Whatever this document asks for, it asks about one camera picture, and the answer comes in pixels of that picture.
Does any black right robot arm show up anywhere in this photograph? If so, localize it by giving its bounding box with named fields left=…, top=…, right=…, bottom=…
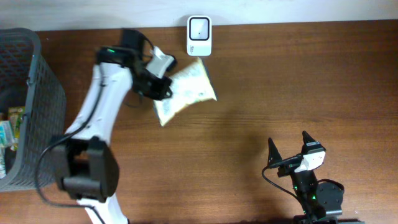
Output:
left=261, top=131, right=345, bottom=223

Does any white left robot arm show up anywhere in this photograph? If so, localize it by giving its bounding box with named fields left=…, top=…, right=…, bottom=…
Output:
left=49, top=47, right=177, bottom=223

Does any teal tissue pack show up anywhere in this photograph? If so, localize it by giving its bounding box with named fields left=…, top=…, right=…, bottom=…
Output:
left=1, top=121, right=16, bottom=147

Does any pale yellow snack bag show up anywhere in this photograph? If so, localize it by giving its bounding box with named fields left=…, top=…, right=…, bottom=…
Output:
left=154, top=57, right=218, bottom=126

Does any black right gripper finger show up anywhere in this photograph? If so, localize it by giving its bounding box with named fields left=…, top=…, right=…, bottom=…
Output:
left=302, top=131, right=317, bottom=145
left=267, top=138, right=282, bottom=165

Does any white barcode scanner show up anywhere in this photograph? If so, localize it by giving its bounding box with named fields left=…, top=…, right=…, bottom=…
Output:
left=187, top=15, right=212, bottom=57

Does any grey plastic basket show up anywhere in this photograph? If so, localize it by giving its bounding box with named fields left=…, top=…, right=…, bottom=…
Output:
left=1, top=28, right=66, bottom=192

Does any green tea pouch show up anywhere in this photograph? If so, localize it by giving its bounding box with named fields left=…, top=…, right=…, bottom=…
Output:
left=8, top=106, right=25, bottom=140

